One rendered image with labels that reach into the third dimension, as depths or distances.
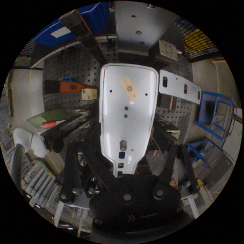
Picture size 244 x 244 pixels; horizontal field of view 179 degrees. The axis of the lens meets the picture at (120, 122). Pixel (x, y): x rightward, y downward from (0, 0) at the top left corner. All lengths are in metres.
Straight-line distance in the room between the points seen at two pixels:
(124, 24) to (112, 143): 0.42
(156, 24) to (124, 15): 0.07
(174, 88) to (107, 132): 0.34
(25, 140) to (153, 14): 0.89
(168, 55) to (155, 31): 0.11
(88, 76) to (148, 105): 0.50
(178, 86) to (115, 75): 0.27
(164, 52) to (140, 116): 0.26
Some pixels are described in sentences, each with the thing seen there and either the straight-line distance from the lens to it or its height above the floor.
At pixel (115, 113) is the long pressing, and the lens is 0.30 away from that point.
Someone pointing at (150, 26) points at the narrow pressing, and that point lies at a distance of 0.24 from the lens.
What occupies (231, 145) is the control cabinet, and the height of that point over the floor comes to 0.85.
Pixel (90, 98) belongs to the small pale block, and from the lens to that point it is 0.24.
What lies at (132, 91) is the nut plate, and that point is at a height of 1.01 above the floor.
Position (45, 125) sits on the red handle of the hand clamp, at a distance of 0.28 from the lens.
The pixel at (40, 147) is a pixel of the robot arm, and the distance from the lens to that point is 0.79.
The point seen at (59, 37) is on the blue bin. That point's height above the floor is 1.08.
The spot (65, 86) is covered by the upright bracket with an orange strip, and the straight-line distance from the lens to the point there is 0.20.
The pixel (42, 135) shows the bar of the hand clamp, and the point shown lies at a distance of 0.17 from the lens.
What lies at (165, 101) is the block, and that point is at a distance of 0.36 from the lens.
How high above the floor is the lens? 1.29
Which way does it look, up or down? 69 degrees down
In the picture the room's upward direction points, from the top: 178 degrees counter-clockwise
